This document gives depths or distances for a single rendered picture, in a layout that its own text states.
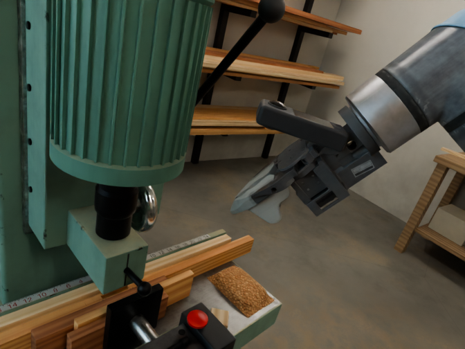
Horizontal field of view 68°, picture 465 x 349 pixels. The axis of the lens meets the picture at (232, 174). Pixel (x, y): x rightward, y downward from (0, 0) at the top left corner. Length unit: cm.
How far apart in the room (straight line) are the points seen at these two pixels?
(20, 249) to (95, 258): 23
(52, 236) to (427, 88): 57
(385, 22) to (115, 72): 373
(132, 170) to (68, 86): 11
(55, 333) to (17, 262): 21
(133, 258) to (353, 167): 34
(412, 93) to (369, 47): 362
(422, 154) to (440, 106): 326
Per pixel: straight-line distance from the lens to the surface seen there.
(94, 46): 39
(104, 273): 54
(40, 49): 53
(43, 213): 61
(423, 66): 44
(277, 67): 320
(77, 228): 59
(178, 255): 73
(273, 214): 48
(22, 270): 79
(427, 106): 44
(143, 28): 38
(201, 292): 74
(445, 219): 321
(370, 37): 406
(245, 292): 73
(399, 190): 382
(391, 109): 43
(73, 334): 59
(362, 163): 47
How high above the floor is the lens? 141
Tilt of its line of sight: 24 degrees down
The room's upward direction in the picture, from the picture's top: 14 degrees clockwise
